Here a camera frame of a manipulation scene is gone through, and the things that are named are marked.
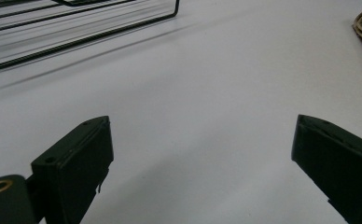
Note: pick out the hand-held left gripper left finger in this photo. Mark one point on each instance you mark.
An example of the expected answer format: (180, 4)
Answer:
(76, 168)

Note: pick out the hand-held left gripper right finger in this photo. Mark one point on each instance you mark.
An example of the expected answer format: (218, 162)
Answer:
(337, 161)

